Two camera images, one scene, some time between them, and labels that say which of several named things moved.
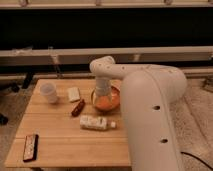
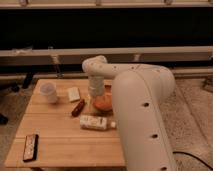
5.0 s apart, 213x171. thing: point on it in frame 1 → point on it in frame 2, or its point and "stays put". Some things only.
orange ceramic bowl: [106, 103] stays put
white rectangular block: [73, 94] stays put
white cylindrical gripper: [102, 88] → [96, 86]
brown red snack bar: [75, 112] stays put
